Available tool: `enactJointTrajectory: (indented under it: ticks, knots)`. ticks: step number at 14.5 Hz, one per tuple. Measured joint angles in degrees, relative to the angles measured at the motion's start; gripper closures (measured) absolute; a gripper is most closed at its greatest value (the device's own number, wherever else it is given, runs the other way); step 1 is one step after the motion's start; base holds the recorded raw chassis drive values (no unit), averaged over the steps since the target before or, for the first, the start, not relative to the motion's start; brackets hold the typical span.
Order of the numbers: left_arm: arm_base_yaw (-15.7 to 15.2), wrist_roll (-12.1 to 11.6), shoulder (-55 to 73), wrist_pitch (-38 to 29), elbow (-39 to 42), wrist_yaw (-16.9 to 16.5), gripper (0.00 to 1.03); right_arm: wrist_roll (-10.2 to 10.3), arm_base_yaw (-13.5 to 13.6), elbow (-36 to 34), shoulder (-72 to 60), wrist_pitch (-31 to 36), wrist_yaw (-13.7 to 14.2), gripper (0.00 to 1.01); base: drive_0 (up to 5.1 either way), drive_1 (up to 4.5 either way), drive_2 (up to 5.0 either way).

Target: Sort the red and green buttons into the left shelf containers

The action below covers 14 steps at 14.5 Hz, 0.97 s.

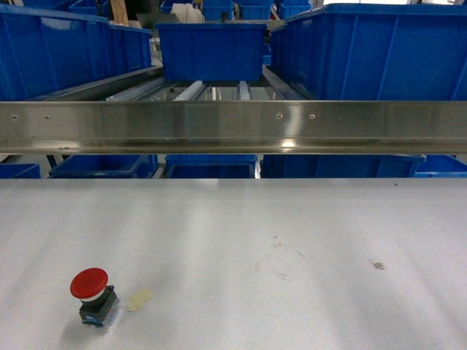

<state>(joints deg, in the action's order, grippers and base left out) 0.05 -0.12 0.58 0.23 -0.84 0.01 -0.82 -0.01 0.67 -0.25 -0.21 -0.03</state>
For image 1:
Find white roller track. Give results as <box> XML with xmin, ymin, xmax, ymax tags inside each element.
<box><xmin>237</xmin><ymin>81</ymin><xmax>251</xmax><ymax>101</ymax></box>

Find blue bin lower centre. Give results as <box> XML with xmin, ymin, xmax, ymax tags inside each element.
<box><xmin>165</xmin><ymin>154</ymin><xmax>258</xmax><ymax>179</ymax></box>

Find large blue bin upper right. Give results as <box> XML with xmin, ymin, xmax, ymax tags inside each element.
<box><xmin>271</xmin><ymin>4</ymin><xmax>466</xmax><ymax>101</ymax></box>

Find blue bin lower far left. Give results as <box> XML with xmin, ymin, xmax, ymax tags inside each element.
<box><xmin>0</xmin><ymin>163</ymin><xmax>41</xmax><ymax>179</ymax></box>

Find stainless steel shelf rail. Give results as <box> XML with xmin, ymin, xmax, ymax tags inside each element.
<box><xmin>1</xmin><ymin>101</ymin><xmax>466</xmax><ymax>155</ymax></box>

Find blue bin upper left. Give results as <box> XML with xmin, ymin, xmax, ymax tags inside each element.
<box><xmin>1</xmin><ymin>4</ymin><xmax>152</xmax><ymax>101</ymax></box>

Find blue bin lower far right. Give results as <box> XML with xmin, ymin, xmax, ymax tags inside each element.
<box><xmin>414</xmin><ymin>155</ymin><xmax>466</xmax><ymax>178</ymax></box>

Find blue bin upper centre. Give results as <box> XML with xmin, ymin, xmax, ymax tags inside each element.
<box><xmin>156</xmin><ymin>23</ymin><xmax>266</xmax><ymax>82</ymax></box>

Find yellow tape scrap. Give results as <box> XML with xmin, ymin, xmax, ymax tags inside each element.
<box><xmin>127</xmin><ymin>289</ymin><xmax>153</xmax><ymax>312</ymax></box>

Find red mushroom push button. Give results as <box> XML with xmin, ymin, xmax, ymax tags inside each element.
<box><xmin>69</xmin><ymin>268</ymin><xmax>120</xmax><ymax>330</ymax></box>

